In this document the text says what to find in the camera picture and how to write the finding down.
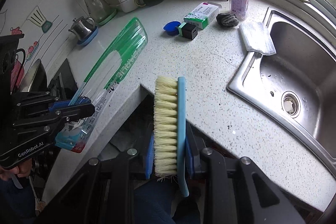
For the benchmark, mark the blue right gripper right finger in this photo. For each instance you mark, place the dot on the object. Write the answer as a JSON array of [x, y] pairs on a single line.
[[236, 190]]

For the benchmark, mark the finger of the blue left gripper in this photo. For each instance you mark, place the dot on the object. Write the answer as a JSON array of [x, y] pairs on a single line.
[[61, 113], [69, 103]]

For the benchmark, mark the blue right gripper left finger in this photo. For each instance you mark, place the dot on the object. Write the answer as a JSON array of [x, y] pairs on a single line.
[[103, 191]]

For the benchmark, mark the green clear toothbrush package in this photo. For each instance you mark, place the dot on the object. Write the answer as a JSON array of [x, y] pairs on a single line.
[[101, 82]]

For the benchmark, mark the blue handled scrub brush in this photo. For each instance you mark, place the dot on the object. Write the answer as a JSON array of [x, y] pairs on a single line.
[[170, 129]]

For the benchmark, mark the white green medicine box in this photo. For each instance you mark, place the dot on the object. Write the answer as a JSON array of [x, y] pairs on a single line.
[[203, 14]]

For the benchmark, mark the dark grey scouring pad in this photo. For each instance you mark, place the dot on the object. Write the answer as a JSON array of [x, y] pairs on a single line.
[[227, 20]]

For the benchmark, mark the person's left hand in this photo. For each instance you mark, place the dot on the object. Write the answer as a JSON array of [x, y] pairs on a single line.
[[22, 170]]

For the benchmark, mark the blue trouser leg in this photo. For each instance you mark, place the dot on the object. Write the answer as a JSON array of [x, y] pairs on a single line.
[[159, 202]]

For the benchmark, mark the blue coaster dish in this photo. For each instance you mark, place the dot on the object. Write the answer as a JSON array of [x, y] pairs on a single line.
[[87, 40]]

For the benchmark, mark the steel small teapot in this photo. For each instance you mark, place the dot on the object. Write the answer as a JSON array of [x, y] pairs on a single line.
[[82, 27]]

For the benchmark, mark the glass carafe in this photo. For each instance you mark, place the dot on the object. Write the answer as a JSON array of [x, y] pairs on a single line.
[[98, 9]]

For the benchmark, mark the green tray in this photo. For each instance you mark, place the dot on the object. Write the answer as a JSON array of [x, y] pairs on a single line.
[[108, 18]]

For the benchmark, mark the blue round lid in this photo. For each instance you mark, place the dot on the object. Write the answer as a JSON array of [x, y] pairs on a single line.
[[171, 28]]

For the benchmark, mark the stainless steel sink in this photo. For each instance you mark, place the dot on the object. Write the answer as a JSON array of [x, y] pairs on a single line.
[[296, 86]]

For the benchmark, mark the black green power adapter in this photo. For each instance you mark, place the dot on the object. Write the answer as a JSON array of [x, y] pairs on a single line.
[[188, 31]]

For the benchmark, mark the white dish cloth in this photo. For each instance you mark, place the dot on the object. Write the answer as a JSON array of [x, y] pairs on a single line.
[[256, 38]]

